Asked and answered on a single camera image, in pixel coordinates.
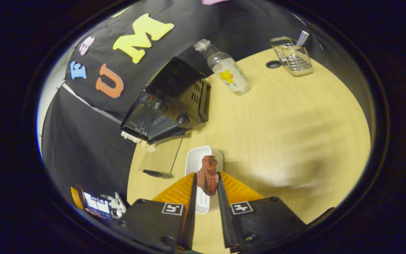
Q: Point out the black electric oven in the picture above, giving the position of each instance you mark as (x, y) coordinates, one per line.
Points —
(174, 84)

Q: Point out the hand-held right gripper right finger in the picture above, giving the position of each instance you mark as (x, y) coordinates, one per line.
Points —
(263, 222)

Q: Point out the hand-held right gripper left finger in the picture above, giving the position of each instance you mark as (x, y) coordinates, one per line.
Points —
(150, 222)

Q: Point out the brown meat steak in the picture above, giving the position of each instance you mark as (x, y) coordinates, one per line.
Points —
(208, 174)

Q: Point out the white rectangular dish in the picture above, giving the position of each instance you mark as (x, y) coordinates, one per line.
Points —
(193, 158)

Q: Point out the clear plastic drink bottle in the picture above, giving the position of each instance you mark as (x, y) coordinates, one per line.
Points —
(229, 74)

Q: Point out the black round table grommet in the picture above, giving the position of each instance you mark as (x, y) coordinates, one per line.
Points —
(273, 64)

